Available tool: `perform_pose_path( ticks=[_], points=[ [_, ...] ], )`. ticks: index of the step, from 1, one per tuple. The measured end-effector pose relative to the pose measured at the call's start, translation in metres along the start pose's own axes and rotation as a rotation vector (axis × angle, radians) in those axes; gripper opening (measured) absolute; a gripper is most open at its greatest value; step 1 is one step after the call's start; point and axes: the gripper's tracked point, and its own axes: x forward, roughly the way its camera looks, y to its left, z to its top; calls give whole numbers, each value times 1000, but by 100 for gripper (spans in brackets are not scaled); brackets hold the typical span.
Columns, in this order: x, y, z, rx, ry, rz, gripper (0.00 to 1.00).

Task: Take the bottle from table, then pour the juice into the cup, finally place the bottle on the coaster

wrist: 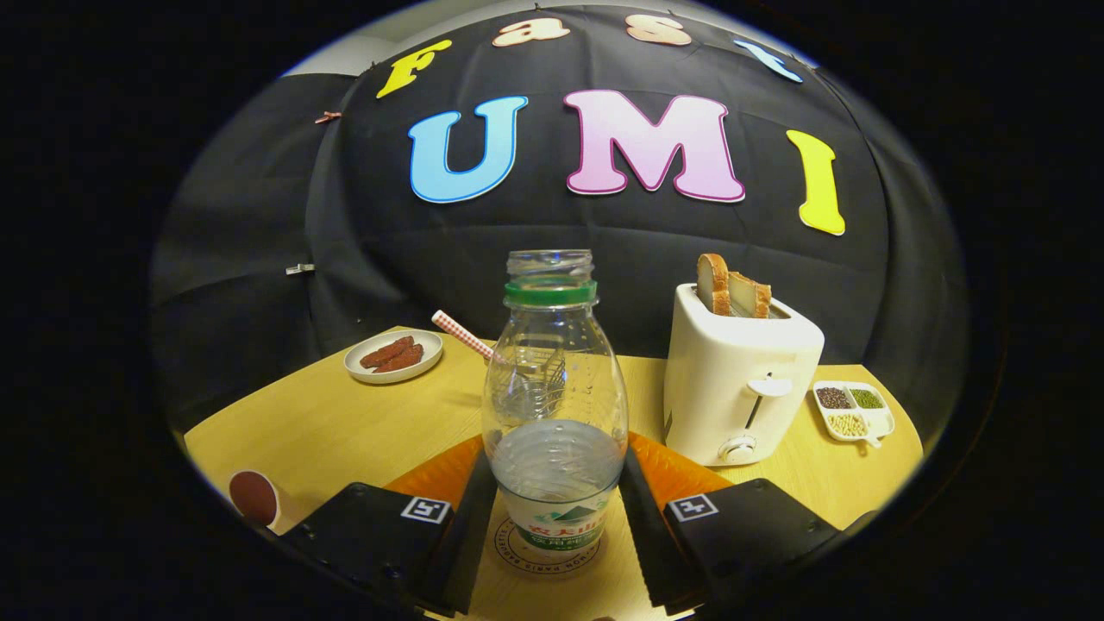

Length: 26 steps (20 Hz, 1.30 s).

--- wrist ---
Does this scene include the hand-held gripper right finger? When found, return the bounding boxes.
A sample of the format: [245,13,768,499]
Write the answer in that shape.
[618,431,846,615]

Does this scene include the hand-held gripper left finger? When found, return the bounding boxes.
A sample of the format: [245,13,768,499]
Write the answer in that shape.
[280,434,499,618]

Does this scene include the round wooden coaster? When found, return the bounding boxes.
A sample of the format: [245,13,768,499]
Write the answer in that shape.
[493,515,603,566]

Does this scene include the clear plastic juice bottle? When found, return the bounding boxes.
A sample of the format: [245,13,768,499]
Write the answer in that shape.
[481,249,630,557]

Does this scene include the cream cup with wooden handle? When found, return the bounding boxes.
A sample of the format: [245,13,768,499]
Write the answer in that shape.
[228,469,282,530]

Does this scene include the wooden table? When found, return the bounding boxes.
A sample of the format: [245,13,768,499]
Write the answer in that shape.
[184,326,924,621]

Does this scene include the white toaster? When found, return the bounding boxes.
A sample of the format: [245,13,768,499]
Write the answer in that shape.
[663,283,825,467]

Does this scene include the brown sausage piece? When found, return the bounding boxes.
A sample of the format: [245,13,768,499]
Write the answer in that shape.
[360,336,416,369]
[373,344,425,373]

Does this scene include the white round plate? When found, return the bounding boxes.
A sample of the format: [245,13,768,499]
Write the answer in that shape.
[344,329,444,385]

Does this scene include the red checked straw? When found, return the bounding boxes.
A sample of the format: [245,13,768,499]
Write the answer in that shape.
[431,310,505,363]

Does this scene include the white divided grain dish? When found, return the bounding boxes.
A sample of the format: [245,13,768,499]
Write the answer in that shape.
[812,380,896,449]

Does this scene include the toasted bread slice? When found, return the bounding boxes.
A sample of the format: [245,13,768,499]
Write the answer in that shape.
[729,272,773,320]
[697,253,732,317]

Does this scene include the black backdrop cloth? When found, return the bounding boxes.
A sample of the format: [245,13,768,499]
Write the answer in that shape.
[151,4,971,441]

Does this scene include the wire mesh basket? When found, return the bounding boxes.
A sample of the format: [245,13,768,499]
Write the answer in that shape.
[492,343,570,419]

